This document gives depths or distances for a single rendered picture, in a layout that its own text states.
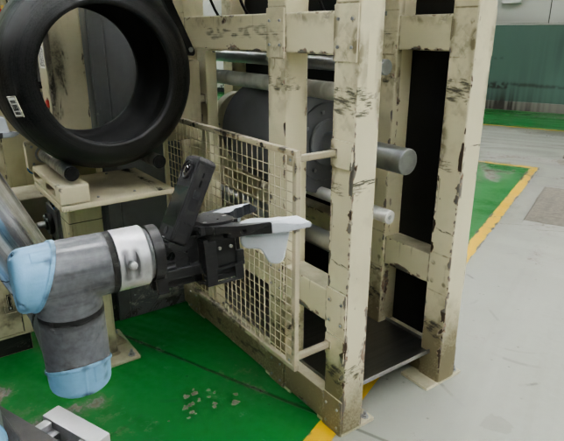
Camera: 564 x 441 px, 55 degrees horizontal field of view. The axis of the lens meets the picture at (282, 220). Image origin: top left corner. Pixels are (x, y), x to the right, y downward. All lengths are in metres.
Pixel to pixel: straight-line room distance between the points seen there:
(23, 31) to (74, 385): 1.16
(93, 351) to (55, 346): 0.04
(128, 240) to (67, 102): 1.47
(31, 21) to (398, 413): 1.72
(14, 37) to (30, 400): 1.32
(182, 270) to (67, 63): 1.47
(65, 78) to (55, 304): 1.50
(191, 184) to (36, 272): 0.20
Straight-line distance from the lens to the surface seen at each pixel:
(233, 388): 2.20
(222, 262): 0.70
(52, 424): 1.07
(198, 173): 0.68
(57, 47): 2.08
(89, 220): 2.20
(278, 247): 0.70
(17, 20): 1.70
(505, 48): 10.42
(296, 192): 1.50
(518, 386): 2.39
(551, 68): 10.32
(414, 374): 2.31
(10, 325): 2.57
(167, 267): 0.70
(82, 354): 0.69
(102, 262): 0.65
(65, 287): 0.64
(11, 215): 0.75
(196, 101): 2.20
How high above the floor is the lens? 1.31
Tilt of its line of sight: 19 degrees down
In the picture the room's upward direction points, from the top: straight up
